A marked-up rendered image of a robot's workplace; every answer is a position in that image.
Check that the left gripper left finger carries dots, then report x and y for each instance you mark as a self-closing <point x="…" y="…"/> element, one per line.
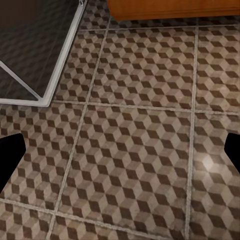
<point x="12" y="150"/>

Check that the door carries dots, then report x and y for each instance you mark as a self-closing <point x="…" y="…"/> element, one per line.
<point x="10" y="88"/>
<point x="32" y="34"/>

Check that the shower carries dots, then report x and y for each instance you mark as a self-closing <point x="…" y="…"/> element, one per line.
<point x="47" y="98"/>

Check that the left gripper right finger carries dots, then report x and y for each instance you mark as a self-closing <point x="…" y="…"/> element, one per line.
<point x="232" y="148"/>

